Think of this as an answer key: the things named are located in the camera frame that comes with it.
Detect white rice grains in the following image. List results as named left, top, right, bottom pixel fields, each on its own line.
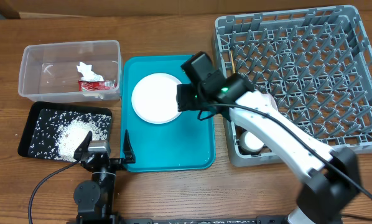
left=27, top=109, right=112, bottom=162

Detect white round plate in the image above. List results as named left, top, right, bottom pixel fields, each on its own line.
left=131, top=73, right=182, bottom=124

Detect pink bowl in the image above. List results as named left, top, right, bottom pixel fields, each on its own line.
left=262, top=93, right=278, bottom=111

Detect clear plastic bin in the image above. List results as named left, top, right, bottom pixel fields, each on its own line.
left=18, top=40, right=123, bottom=103

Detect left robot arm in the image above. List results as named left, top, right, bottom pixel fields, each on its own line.
left=73, top=131, right=136, bottom=223

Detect white napkin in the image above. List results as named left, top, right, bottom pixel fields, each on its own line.
left=77, top=62, right=104, bottom=82

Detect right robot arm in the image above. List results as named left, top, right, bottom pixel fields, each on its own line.
left=177, top=52, right=361, bottom=223

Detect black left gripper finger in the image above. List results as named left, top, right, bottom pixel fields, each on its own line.
left=123, top=129, right=136, bottom=164
left=73, top=131, right=93, bottom=161

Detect black plastic tray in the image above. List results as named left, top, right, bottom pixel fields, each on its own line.
left=18, top=101, right=113, bottom=157

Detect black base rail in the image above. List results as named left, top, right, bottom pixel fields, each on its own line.
left=67, top=214, right=342, bottom=224

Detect grey plastic dish rack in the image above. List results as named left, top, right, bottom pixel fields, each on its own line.
left=213, top=5, right=372, bottom=154

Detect white cup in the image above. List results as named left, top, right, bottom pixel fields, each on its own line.
left=239, top=131, right=264, bottom=154

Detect wooden chopstick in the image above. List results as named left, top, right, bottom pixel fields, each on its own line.
left=230, top=50, right=236, bottom=73

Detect teal plastic tray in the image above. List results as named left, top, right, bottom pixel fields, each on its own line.
left=121, top=55, right=216, bottom=172

